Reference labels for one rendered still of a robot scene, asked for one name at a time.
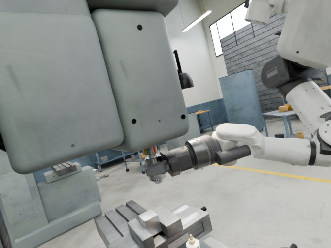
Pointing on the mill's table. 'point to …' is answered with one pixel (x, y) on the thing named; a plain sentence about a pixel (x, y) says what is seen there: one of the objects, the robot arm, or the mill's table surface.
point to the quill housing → (142, 77)
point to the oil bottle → (192, 242)
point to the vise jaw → (168, 221)
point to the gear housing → (135, 5)
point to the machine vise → (195, 219)
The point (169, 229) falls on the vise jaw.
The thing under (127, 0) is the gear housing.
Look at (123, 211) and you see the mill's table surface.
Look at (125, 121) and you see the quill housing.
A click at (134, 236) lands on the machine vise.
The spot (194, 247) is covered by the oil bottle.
